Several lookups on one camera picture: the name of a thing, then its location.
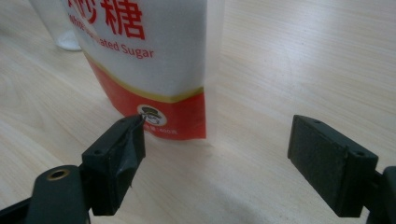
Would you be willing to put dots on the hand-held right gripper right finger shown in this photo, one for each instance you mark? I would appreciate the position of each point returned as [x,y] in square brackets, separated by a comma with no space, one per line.
[327,165]

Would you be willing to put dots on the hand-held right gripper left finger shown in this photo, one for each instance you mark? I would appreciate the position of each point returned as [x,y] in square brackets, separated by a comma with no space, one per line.
[112,165]

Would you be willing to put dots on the white and red sugar bag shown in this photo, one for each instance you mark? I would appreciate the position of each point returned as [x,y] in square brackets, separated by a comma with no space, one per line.
[149,71]

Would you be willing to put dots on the clear plastic jar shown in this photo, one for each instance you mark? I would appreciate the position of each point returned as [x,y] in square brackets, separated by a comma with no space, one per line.
[59,28]

